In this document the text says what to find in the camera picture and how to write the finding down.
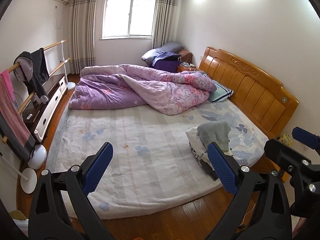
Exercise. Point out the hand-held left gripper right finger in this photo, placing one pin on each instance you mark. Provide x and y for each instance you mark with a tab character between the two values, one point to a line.
222	170

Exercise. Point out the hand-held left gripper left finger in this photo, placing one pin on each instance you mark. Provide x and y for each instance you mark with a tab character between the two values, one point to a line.
98	165

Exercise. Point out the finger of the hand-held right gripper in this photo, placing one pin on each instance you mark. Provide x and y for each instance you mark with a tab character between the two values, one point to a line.
303	133
282	152

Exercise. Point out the pile of folded clothes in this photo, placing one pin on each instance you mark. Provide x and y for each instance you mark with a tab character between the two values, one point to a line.
197	146

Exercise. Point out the wooden bar clothes rack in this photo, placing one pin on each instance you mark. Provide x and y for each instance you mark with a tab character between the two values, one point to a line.
53	45

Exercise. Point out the person's right hand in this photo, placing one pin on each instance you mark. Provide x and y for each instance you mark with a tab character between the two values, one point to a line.
301	228

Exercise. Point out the yellow packet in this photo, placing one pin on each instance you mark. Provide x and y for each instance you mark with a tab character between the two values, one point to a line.
286	140

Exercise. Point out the dark folded garments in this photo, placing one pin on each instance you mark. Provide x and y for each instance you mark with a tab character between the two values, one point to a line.
208	170

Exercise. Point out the orange wooden nightstand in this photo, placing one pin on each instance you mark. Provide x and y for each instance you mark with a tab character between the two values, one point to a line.
285	177

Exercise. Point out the bed with floral sheet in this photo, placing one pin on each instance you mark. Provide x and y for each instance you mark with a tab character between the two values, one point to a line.
140	155

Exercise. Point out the wooden headboard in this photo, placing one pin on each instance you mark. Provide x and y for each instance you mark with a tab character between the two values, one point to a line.
250	92

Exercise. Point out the teal patterned pillow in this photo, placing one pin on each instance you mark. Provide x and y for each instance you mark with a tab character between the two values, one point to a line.
221	92

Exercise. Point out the dark top white tv cabinet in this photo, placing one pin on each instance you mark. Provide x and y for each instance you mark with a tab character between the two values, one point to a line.
50	100

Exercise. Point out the white remote control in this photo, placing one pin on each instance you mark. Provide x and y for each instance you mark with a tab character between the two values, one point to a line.
29	116

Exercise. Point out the purple floral quilt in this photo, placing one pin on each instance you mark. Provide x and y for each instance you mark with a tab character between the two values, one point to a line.
137	87

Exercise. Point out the cardboard box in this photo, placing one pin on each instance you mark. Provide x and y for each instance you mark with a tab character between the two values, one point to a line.
18	213

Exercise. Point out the pink towel with grey border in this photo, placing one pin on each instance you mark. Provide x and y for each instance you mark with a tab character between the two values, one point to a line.
15	122

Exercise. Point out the small wooden nightstand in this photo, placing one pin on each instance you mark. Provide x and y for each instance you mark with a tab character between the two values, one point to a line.
187	68

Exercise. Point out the dark hooded jacket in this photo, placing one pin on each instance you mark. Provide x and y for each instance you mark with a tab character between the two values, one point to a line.
35	75

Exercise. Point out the brown chair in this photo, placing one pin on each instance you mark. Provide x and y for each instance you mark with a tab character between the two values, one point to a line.
186	56

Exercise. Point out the bright pink cloth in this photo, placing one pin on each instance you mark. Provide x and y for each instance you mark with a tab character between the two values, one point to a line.
7	83

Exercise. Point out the grey blue pillow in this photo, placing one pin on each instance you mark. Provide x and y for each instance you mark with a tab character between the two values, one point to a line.
172	47

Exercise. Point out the grey striped curtain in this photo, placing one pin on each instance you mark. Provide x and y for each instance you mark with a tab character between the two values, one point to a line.
166	17
83	30

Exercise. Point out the window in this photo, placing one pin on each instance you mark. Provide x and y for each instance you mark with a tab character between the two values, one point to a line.
130	15

